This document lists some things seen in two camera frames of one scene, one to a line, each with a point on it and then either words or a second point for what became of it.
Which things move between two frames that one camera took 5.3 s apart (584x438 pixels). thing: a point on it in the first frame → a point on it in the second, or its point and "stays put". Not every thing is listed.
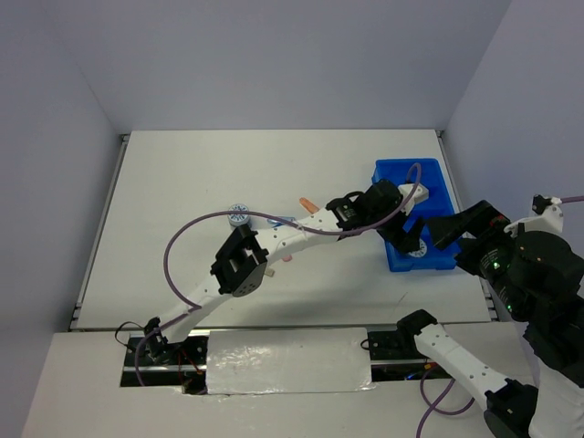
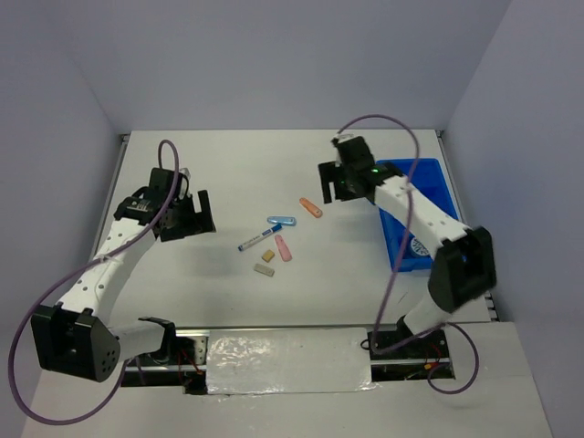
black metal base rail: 390,356 stays put
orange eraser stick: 307,203 stays put
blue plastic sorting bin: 428,172 stays put
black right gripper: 480,216 → 328,172
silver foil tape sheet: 255,361 stays put
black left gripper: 402,241 → 200,223
